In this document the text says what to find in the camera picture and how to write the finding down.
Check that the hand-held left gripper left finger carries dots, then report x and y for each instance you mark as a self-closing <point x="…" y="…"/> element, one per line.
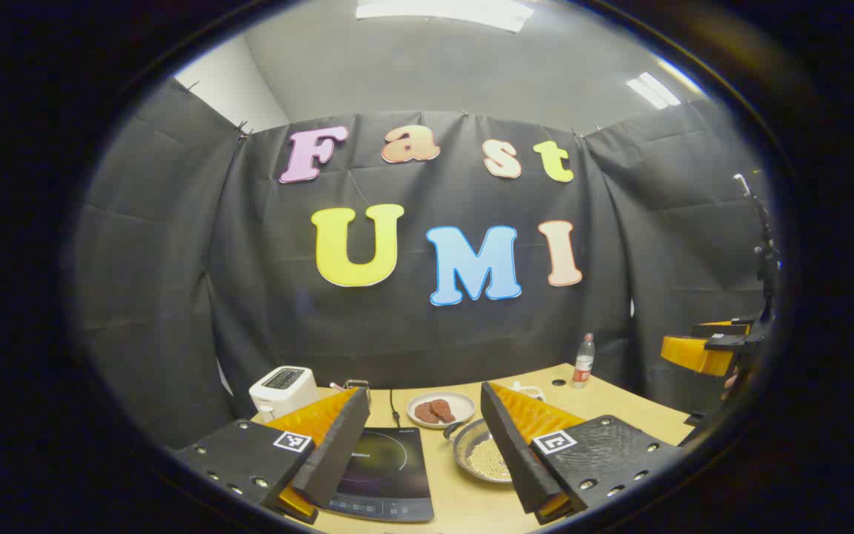
<point x="338" y="452"/>

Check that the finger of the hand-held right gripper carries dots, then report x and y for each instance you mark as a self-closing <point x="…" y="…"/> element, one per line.
<point x="694" y="356"/>
<point x="723" y="325"/>

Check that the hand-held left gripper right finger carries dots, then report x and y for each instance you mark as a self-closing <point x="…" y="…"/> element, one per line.
<point x="512" y="452"/>

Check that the black induction cooktop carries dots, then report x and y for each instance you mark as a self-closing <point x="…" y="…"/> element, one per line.
<point x="390" y="467"/>

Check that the pile of soybeans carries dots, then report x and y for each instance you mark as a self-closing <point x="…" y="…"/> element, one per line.
<point x="488" y="461"/>

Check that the white divided dish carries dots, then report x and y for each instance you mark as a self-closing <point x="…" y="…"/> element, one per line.
<point x="531" y="391"/>

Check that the white round plate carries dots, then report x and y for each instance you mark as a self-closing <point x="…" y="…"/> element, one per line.
<point x="464" y="404"/>

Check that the brown meat slice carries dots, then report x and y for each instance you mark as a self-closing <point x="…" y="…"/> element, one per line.
<point x="444" y="409"/>
<point x="425" y="414"/>

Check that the white toaster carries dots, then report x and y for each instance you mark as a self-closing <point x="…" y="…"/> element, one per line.
<point x="282" y="389"/>

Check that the clear plastic water bottle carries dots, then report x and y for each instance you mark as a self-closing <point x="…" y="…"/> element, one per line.
<point x="583" y="367"/>

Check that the small ceiling light panel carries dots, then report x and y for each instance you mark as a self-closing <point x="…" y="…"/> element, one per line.
<point x="653" y="89"/>

